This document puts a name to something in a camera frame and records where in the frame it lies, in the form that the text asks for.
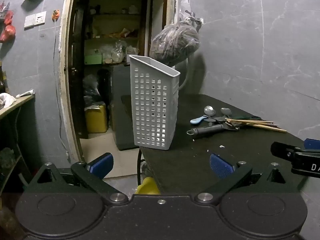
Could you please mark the yellow plastic object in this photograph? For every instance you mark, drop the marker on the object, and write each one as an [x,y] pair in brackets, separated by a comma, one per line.
[147,186]

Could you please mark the wooden chopstick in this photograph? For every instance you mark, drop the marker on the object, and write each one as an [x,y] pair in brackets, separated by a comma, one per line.
[262,124]
[250,121]
[275,129]

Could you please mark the dark wooden door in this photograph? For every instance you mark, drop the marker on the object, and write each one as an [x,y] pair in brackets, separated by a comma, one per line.
[75,80]

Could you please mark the plastic bag of dark contents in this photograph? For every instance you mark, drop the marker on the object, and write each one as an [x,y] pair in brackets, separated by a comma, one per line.
[175,45]

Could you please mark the wooden storage shelves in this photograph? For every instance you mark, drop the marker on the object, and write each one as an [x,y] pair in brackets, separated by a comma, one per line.
[112,17]

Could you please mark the grey perforated utensil basket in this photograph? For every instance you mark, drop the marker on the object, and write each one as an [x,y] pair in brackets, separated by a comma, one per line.
[150,105]

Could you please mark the dark grey cabinet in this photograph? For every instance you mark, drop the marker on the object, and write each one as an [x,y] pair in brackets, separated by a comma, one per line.
[121,92]

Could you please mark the clear hanging plastic bag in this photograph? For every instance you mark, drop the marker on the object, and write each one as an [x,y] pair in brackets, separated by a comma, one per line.
[184,6]

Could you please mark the hanging clear packet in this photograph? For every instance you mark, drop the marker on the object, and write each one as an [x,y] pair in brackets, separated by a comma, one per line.
[3,11]

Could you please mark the dark glass bottle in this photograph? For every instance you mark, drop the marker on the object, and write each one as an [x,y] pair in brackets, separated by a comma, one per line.
[3,80]

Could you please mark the white cloth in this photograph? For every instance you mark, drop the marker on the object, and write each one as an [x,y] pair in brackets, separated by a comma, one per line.
[6,100]

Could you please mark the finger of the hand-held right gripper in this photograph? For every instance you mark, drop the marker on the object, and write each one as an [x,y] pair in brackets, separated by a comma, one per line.
[306,162]
[312,143]

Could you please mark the green box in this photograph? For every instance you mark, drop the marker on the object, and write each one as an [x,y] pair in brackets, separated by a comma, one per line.
[93,59]

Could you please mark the white tube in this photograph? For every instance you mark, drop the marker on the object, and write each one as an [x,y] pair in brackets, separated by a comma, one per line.
[25,93]

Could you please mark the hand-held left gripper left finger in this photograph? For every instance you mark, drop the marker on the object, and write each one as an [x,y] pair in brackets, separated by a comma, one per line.
[101,166]

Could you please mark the clear plastic bag on shelf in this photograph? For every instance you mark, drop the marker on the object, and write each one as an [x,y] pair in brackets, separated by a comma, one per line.
[118,52]

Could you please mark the yellow jerry can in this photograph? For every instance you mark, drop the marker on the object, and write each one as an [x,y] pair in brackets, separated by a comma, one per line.
[96,120]

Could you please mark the metal wall tap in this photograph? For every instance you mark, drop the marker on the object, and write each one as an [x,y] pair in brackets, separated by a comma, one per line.
[196,20]

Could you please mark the orange hanging gadget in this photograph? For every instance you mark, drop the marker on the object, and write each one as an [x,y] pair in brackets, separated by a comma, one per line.
[55,15]

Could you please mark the white door frame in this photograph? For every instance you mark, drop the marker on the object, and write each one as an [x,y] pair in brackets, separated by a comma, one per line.
[63,55]

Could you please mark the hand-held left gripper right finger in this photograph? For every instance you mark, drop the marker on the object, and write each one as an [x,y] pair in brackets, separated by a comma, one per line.
[220,167]

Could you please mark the wooden bench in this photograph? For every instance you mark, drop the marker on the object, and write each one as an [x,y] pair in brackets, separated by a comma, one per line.
[15,107]

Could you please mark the red plastic bag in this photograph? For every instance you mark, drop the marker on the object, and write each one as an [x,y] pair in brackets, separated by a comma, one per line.
[7,33]
[8,17]

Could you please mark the white wall switch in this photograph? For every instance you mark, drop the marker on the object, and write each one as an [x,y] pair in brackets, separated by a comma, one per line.
[35,19]

